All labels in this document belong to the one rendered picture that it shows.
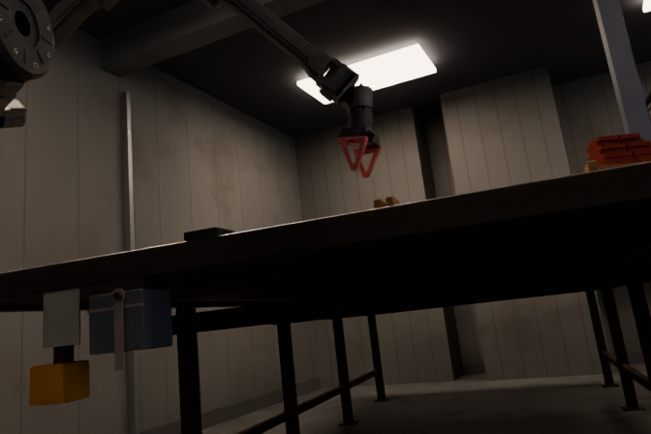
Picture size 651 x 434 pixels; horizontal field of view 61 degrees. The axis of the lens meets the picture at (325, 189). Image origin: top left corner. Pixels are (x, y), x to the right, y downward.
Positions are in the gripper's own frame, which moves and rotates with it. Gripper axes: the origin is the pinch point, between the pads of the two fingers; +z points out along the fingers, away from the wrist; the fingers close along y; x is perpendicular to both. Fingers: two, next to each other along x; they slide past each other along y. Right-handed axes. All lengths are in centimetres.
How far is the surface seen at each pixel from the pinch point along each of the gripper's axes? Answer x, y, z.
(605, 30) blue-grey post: 77, -178, -99
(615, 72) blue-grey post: 80, -177, -76
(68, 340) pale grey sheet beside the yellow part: -58, 26, 39
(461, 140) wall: -27, -473, -115
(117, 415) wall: -228, -199, 122
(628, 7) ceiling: 122, -380, -199
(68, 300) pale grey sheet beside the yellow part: -59, 25, 30
